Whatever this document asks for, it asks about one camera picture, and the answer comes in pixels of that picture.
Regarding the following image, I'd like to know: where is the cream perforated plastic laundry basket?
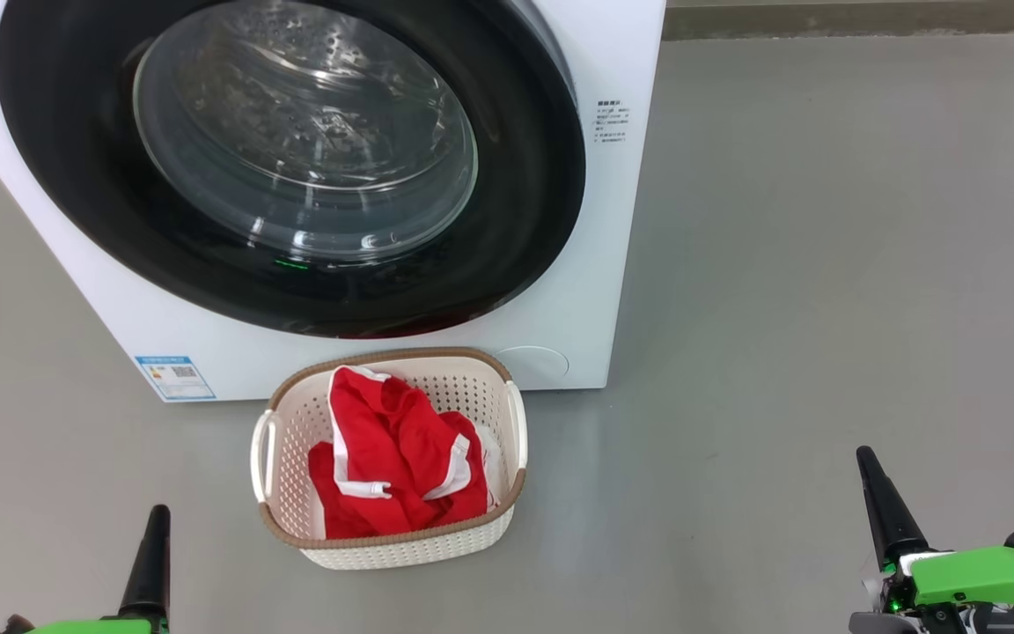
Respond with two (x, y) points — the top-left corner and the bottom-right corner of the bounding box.
(250, 346), (529, 571)

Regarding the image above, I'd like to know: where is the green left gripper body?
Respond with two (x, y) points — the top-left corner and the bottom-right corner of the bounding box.
(27, 617), (166, 634)

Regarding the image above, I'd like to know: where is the round white filter cover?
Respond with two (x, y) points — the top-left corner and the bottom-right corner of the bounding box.
(494, 345), (570, 386)

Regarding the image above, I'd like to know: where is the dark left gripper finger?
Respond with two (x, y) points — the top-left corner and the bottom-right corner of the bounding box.
(118, 504), (172, 620)

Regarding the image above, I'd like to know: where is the black round glass washer door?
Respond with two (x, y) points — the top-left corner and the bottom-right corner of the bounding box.
(0, 0), (587, 340)

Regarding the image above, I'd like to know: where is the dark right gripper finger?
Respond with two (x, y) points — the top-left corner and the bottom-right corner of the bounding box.
(856, 445), (930, 566)

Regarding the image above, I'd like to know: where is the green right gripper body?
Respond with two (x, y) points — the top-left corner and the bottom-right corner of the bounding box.
(850, 546), (1014, 634)

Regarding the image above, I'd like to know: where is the red garment with white trim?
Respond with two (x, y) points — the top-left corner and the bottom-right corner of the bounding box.
(307, 365), (503, 540)

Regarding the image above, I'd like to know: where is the blue energy label sticker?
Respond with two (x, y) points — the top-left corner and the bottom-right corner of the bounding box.
(135, 355), (217, 402)

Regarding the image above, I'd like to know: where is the white front-load washing machine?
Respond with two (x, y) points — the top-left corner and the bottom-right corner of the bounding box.
(0, 0), (668, 404)

